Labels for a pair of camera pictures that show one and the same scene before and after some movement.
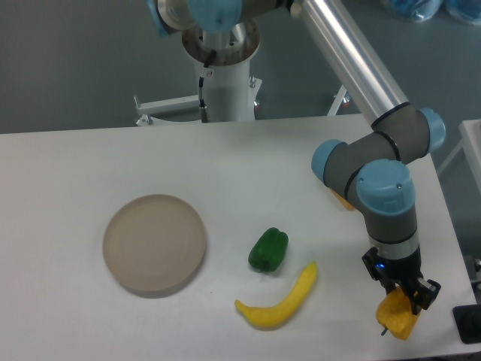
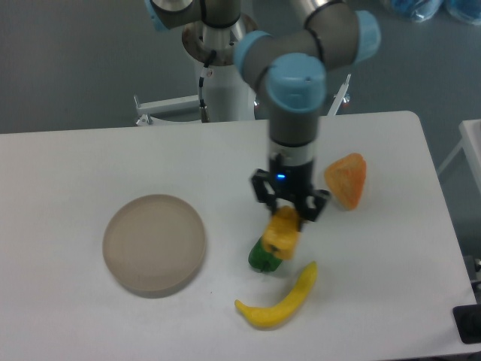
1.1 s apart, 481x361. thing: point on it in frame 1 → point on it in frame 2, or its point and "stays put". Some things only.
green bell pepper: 268,250 stays put
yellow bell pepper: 394,313 → 281,232
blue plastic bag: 420,10 stays put
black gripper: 401,272 → 291,183
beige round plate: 154,244 stays put
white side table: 470,133 stays put
